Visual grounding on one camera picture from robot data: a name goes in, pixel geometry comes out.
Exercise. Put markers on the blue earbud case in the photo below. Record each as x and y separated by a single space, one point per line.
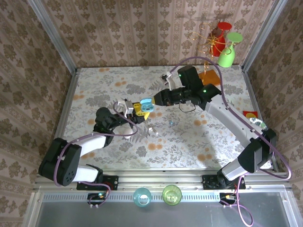
146 105

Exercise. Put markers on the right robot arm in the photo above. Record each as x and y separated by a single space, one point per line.
232 120

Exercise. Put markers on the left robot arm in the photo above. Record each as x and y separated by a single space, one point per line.
68 175

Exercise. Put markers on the orange wooden stand base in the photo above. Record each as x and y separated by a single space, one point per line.
210 78

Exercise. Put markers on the floral patterned table cover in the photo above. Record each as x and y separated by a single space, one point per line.
106 78

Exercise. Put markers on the green plastic wine glass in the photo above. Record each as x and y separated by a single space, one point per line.
226 59

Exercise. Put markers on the red plastic wine glass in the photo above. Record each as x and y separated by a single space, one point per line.
224 25

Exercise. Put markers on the red packet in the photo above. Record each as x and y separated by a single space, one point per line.
247 113

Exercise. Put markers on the leaf pattern bowl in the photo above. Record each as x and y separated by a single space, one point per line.
256 122

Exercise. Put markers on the blue translucent cup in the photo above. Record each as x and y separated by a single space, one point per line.
142 197

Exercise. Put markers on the small black controller board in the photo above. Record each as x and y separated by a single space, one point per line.
98 196
228 196

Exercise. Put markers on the green translucent cup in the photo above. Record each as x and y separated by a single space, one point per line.
172 195

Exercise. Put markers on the grey metal shelf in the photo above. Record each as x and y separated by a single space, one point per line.
165 215

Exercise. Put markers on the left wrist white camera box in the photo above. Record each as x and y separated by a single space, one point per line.
129 107

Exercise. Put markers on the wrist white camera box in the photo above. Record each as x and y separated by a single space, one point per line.
170 81
129 107

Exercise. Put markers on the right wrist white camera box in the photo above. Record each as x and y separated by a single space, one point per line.
170 81

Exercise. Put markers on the aluminium side rail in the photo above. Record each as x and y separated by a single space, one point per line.
252 94
68 99

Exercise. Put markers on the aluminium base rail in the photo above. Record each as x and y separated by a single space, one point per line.
161 180

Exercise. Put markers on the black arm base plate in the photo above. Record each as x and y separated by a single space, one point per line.
111 183
209 183

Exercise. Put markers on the aluminium frame post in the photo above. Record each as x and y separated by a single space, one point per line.
54 35
262 35

